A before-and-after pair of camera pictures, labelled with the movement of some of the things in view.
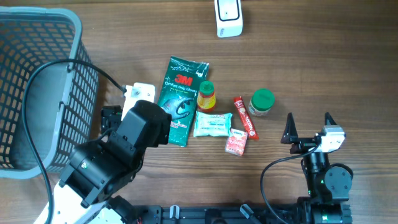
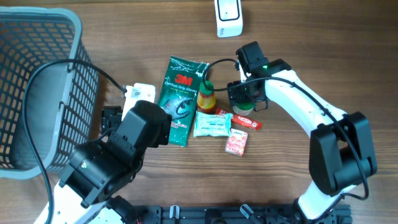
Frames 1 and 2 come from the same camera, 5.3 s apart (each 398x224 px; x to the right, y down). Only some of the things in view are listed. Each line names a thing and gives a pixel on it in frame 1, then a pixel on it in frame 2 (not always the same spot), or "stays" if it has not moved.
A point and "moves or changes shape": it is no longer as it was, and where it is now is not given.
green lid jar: [261, 102] moves or changes shape
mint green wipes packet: [212, 124] stays
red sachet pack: [245, 117] moves or changes shape
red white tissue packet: [236, 141] stays
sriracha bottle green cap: [206, 99] stays
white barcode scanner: [229, 20] stays
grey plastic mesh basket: [62, 102] stays
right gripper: [290, 136] to [236, 94]
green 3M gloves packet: [179, 95] stays
